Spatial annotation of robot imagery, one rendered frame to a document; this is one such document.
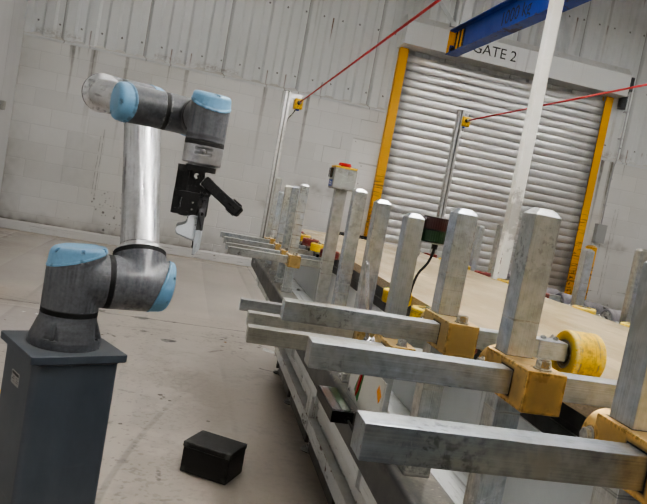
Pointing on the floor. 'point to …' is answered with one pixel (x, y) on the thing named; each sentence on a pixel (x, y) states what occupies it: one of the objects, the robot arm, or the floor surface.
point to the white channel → (528, 138)
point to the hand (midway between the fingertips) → (195, 252)
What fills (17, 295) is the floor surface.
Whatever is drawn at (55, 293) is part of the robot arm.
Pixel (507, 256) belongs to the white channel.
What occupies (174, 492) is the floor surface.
